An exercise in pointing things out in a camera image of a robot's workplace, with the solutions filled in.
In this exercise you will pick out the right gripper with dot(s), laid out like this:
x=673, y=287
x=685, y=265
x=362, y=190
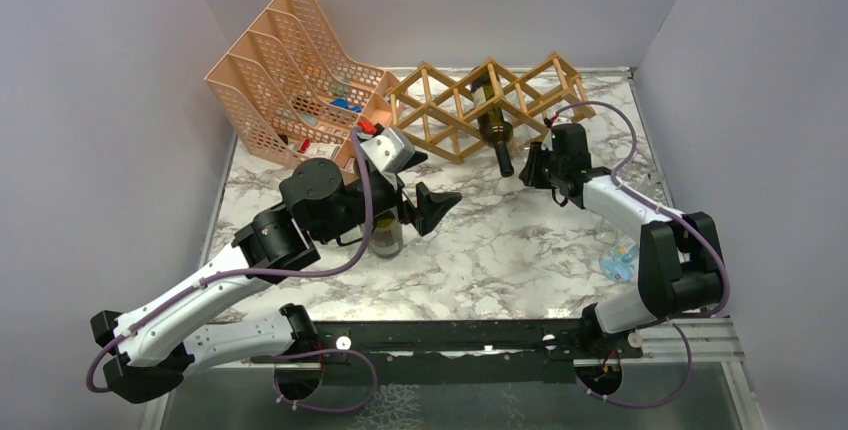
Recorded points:
x=531, y=174

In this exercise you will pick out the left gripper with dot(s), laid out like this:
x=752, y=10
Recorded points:
x=430, y=206

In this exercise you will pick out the green wine bottle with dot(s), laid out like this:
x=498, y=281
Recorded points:
x=386, y=240
x=495, y=130

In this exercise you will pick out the wooden wine rack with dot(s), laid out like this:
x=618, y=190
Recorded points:
x=439, y=113

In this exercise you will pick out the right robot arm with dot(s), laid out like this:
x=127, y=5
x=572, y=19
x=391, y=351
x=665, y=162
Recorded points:
x=678, y=266

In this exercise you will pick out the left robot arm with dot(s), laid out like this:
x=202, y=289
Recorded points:
x=147, y=352

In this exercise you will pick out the green wine bottle front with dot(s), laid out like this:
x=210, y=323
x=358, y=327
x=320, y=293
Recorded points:
x=386, y=240

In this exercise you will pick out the clear bottle blue label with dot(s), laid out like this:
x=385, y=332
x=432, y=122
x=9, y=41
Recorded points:
x=619, y=261

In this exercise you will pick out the blue item in organizer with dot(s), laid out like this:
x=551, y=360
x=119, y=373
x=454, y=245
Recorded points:
x=344, y=104

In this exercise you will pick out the red item in organizer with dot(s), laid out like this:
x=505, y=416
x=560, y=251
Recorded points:
x=304, y=145

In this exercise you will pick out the pink plastic file organizer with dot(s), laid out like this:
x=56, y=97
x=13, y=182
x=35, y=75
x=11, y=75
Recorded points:
x=275, y=84

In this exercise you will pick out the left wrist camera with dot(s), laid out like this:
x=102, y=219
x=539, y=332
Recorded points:
x=383, y=149

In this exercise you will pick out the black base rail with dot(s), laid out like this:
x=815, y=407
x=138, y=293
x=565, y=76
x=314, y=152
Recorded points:
x=448, y=352

